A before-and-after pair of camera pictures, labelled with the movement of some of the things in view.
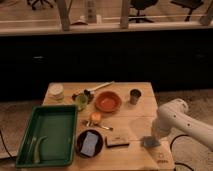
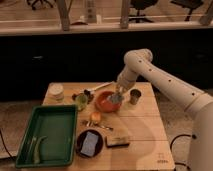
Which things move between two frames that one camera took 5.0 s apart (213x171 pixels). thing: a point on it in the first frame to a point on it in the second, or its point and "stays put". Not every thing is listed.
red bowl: (108, 102) stays put
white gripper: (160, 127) to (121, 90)
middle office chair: (140, 5) stays put
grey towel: (150, 141) to (116, 98)
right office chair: (189, 4) stays put
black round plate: (81, 139) stays put
